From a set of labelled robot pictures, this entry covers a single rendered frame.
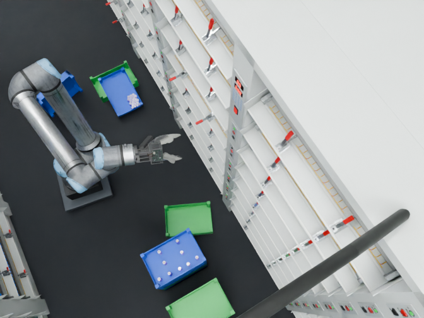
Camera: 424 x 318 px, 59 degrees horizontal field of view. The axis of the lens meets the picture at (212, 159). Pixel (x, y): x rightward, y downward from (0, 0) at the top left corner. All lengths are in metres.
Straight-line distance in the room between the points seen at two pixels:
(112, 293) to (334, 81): 1.98
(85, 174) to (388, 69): 1.24
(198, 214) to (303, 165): 1.51
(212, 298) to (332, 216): 1.20
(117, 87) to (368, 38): 2.13
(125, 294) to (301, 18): 1.97
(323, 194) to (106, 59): 2.37
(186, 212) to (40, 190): 1.02
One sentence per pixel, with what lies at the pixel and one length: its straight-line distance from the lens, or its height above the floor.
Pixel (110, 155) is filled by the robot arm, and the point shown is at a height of 1.03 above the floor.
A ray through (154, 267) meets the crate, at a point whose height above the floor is 0.32.
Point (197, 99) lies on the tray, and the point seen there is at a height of 0.89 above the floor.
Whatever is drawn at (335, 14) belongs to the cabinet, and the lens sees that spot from 1.06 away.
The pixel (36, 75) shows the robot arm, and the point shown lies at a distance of 1.97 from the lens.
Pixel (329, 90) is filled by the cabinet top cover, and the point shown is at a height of 1.70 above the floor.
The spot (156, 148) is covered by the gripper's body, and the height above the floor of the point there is 1.01.
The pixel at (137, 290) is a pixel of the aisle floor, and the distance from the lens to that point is 2.51.
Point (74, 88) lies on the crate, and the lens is 3.06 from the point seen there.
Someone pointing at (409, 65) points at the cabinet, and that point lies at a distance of 1.04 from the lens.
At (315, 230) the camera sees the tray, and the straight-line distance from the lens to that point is 1.25.
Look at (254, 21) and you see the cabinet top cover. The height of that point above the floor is 1.70.
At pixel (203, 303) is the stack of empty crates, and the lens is 2.14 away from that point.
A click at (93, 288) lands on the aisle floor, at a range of 2.57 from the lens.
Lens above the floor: 2.46
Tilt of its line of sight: 70 degrees down
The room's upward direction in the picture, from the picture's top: 1 degrees counter-clockwise
